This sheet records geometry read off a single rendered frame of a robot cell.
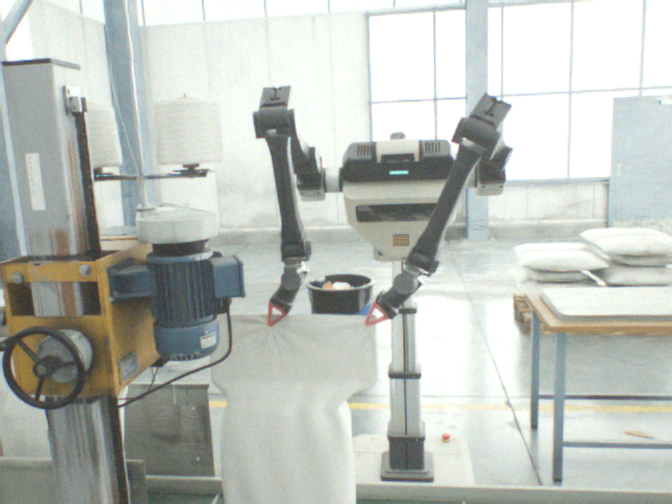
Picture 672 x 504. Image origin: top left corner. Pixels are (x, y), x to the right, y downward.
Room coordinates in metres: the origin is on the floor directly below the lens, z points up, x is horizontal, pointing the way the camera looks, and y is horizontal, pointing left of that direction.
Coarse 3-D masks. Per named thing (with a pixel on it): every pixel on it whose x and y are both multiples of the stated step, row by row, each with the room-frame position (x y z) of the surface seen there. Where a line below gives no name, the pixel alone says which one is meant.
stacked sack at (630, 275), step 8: (592, 272) 4.78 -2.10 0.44; (600, 272) 4.67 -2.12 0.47; (608, 272) 4.59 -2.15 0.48; (616, 272) 4.54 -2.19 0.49; (624, 272) 4.52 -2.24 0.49; (632, 272) 4.50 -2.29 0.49; (640, 272) 4.49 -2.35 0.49; (648, 272) 4.49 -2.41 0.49; (656, 272) 4.49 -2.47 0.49; (664, 272) 4.48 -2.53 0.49; (608, 280) 4.47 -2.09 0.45; (616, 280) 4.46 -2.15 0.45; (624, 280) 4.45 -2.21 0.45; (632, 280) 4.45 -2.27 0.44; (640, 280) 4.45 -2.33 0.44; (648, 280) 4.44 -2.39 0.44; (656, 280) 4.44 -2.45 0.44; (664, 280) 4.44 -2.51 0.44
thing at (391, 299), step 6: (390, 288) 1.62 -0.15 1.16; (384, 294) 1.62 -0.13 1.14; (390, 294) 1.60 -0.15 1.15; (396, 294) 1.60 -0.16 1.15; (402, 294) 1.59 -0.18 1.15; (408, 294) 1.60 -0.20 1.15; (378, 300) 1.58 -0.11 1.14; (384, 300) 1.59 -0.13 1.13; (390, 300) 1.60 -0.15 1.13; (396, 300) 1.60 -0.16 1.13; (402, 300) 1.60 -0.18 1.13; (390, 306) 1.58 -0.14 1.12; (396, 306) 1.60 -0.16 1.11; (390, 312) 1.58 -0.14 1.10; (396, 312) 1.58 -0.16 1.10
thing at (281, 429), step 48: (240, 336) 1.69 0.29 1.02; (288, 336) 1.68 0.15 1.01; (336, 336) 1.65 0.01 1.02; (240, 384) 1.69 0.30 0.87; (288, 384) 1.67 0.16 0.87; (336, 384) 1.65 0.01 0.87; (240, 432) 1.62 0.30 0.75; (288, 432) 1.59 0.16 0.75; (336, 432) 1.59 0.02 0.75; (240, 480) 1.62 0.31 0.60; (288, 480) 1.59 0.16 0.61; (336, 480) 1.58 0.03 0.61
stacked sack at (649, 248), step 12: (600, 240) 4.73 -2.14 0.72; (612, 240) 4.61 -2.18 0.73; (624, 240) 4.54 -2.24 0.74; (636, 240) 4.53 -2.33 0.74; (648, 240) 4.52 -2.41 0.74; (660, 240) 4.48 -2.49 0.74; (612, 252) 4.47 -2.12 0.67; (624, 252) 4.45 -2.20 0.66; (636, 252) 4.44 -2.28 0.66; (648, 252) 4.42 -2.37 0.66; (660, 252) 4.41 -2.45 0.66
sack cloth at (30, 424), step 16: (0, 368) 1.76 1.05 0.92; (0, 384) 1.74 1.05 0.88; (0, 400) 1.72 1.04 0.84; (16, 400) 1.71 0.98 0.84; (0, 416) 1.70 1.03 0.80; (16, 416) 1.68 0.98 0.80; (32, 416) 1.68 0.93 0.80; (0, 432) 1.71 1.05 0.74; (16, 432) 1.68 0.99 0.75; (32, 432) 1.67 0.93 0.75; (16, 448) 1.68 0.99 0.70; (32, 448) 1.67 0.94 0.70; (48, 448) 1.66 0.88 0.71
